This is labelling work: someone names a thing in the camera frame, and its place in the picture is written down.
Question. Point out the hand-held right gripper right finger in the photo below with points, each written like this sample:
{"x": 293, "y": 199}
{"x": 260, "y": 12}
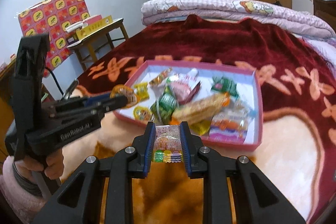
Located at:
{"x": 185, "y": 150}

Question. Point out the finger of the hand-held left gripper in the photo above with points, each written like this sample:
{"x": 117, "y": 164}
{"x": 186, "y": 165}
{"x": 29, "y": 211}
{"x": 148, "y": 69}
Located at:
{"x": 97, "y": 100}
{"x": 115, "y": 103}

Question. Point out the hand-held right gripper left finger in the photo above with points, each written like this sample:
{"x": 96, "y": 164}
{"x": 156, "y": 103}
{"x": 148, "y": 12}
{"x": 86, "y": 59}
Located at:
{"x": 149, "y": 150}

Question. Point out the purple lid jelly cup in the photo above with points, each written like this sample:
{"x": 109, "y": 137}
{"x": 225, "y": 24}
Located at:
{"x": 123, "y": 92}

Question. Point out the long bread stick packet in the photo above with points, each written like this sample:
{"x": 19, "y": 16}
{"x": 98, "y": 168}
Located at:
{"x": 199, "y": 107}

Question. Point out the green pea snack packet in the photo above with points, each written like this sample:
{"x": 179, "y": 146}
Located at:
{"x": 165, "y": 104}

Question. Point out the blue edged clear snack packet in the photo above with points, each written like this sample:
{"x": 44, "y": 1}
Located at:
{"x": 231, "y": 119}

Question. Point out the peach jelly drink pouch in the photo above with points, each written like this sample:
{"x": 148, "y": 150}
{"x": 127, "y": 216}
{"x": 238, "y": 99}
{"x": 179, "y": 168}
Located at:
{"x": 183, "y": 87}

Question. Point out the small green snack packet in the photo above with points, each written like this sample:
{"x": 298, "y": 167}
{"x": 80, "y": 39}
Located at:
{"x": 224, "y": 86}

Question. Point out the pink cardboard box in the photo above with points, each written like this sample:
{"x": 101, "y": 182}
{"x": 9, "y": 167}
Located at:
{"x": 246, "y": 94}

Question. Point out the person's left forearm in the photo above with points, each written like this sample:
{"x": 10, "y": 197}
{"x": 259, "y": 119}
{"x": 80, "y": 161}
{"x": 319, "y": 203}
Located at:
{"x": 18, "y": 200}

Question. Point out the person's left hand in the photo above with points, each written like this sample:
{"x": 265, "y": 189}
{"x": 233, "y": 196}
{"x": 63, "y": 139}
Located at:
{"x": 55, "y": 166}

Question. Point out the small wooden table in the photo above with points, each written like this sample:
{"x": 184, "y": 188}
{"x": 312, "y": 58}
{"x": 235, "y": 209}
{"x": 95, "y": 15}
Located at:
{"x": 99, "y": 36}

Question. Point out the yellow cardboard box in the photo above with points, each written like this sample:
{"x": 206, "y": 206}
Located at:
{"x": 94, "y": 28}

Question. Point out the white rolled object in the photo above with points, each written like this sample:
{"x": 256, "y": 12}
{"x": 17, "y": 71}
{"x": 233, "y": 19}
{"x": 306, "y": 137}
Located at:
{"x": 74, "y": 26}

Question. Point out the red patterned board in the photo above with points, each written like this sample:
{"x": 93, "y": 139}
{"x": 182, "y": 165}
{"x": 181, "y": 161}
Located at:
{"x": 52, "y": 11}

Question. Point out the red and peach printed blanket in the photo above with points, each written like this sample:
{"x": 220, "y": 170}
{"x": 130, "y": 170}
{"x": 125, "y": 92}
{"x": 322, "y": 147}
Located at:
{"x": 288, "y": 148}

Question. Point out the folded pink cartoon quilt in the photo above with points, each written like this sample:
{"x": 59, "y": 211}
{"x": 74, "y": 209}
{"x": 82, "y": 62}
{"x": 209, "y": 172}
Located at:
{"x": 210, "y": 6}

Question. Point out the lilac bed sheet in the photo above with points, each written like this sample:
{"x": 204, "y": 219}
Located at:
{"x": 325, "y": 50}

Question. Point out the dark wooden headboard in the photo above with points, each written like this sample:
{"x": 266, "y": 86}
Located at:
{"x": 325, "y": 11}

